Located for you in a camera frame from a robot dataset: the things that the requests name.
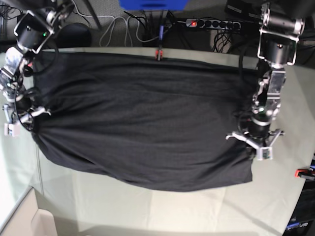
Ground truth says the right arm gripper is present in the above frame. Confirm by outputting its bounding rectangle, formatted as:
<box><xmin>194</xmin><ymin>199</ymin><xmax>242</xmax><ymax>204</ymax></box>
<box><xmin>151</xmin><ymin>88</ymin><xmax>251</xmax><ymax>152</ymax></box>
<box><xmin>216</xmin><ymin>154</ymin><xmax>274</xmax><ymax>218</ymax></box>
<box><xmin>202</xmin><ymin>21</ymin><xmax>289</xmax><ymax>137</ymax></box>
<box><xmin>2</xmin><ymin>104</ymin><xmax>51</xmax><ymax>137</ymax></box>

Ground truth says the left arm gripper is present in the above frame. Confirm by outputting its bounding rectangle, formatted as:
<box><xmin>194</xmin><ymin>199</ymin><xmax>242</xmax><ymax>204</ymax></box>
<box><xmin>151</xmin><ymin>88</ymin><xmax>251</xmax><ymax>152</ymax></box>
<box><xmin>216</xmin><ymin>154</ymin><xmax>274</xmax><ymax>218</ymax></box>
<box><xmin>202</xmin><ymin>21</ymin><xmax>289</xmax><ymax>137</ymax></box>
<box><xmin>225</xmin><ymin>122</ymin><xmax>285</xmax><ymax>160</ymax></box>

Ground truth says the black t-shirt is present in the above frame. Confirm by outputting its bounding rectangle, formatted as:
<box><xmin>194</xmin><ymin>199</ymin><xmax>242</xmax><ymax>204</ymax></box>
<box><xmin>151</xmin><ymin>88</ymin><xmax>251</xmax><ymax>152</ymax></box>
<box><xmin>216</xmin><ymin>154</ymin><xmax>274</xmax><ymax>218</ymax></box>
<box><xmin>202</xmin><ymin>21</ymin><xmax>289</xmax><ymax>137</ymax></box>
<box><xmin>33</xmin><ymin>53</ymin><xmax>255</xmax><ymax>192</ymax></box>

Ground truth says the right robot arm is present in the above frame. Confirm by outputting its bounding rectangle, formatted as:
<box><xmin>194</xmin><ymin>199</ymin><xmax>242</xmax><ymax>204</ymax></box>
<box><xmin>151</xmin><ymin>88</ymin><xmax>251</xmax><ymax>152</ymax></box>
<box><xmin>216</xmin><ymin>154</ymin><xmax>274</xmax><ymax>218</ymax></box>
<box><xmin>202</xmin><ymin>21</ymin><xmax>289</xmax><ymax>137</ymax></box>
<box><xmin>0</xmin><ymin>0</ymin><xmax>74</xmax><ymax>137</ymax></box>

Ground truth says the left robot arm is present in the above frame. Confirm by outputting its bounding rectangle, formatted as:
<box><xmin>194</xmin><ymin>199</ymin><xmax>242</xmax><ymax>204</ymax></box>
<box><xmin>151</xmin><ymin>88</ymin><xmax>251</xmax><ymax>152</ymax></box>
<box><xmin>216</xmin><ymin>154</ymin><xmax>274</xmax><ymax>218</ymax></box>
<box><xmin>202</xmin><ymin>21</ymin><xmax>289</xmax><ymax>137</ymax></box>
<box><xmin>226</xmin><ymin>0</ymin><xmax>306</xmax><ymax>161</ymax></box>

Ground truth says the right black orange clamp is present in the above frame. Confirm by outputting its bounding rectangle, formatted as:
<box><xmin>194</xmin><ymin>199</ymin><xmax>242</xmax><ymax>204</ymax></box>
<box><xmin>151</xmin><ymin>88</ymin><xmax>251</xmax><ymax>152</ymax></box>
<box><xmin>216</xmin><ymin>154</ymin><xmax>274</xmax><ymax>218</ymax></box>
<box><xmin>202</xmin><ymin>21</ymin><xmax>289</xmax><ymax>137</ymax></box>
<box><xmin>295</xmin><ymin>159</ymin><xmax>315</xmax><ymax>181</ymax></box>

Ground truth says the black orange clamp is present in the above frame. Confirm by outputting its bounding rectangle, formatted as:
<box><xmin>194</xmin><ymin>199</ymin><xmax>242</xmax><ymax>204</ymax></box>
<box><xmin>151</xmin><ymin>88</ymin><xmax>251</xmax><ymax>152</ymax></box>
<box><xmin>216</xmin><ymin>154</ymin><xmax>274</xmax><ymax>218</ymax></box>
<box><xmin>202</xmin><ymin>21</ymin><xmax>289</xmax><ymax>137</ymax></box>
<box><xmin>295</xmin><ymin>159</ymin><xmax>315</xmax><ymax>181</ymax></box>
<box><xmin>156</xmin><ymin>25</ymin><xmax>164</xmax><ymax>61</ymax></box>

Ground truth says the light green table cloth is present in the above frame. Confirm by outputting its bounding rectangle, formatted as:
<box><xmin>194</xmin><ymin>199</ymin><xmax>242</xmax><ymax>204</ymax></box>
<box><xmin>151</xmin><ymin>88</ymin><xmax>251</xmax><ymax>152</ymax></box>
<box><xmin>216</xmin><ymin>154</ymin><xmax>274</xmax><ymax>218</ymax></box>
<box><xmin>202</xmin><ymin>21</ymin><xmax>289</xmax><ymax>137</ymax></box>
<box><xmin>0</xmin><ymin>48</ymin><xmax>315</xmax><ymax>236</ymax></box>

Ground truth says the beige cardboard box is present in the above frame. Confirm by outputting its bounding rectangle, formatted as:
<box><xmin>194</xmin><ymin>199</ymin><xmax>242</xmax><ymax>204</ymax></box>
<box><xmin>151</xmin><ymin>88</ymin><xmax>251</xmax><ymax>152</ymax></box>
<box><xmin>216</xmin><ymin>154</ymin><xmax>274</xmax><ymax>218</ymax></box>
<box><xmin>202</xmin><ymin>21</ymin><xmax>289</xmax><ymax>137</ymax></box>
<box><xmin>0</xmin><ymin>187</ymin><xmax>58</xmax><ymax>236</ymax></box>

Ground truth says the round black stool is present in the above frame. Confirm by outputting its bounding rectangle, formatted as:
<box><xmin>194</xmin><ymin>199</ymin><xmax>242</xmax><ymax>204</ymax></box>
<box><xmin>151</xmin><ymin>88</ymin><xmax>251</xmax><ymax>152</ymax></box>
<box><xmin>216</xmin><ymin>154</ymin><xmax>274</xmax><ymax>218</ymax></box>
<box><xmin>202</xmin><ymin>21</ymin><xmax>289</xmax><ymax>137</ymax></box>
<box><xmin>55</xmin><ymin>23</ymin><xmax>92</xmax><ymax>48</ymax></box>

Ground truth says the black power strip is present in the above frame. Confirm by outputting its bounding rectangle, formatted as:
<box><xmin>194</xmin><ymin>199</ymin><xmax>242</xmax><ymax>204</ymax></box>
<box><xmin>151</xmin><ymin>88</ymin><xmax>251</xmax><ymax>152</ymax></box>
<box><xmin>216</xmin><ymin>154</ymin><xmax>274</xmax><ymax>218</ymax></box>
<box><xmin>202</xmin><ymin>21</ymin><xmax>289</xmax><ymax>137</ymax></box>
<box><xmin>185</xmin><ymin>18</ymin><xmax>242</xmax><ymax>31</ymax></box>

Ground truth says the middle black orange clamp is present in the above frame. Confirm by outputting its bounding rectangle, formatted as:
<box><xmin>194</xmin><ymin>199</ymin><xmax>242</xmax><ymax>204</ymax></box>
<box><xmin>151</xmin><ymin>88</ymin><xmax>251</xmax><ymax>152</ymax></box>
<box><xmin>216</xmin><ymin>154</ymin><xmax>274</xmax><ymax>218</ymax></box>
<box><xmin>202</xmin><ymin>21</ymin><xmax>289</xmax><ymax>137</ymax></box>
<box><xmin>156</xmin><ymin>25</ymin><xmax>164</xmax><ymax>61</ymax></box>

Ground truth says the blue plastic box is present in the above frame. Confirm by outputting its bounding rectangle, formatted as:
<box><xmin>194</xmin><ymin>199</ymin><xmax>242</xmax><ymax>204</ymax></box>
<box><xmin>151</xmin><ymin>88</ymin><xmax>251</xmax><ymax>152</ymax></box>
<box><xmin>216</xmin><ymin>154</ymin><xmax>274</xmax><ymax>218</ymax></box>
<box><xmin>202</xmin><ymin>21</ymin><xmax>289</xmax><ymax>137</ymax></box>
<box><xmin>119</xmin><ymin>0</ymin><xmax>188</xmax><ymax>10</ymax></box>

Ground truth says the white cable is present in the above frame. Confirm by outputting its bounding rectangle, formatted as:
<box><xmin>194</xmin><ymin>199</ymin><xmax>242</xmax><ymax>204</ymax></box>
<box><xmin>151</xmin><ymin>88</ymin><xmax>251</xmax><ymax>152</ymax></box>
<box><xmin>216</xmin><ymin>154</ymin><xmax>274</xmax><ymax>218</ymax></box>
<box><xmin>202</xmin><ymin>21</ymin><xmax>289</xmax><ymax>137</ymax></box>
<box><xmin>71</xmin><ymin>0</ymin><xmax>160</xmax><ymax>48</ymax></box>

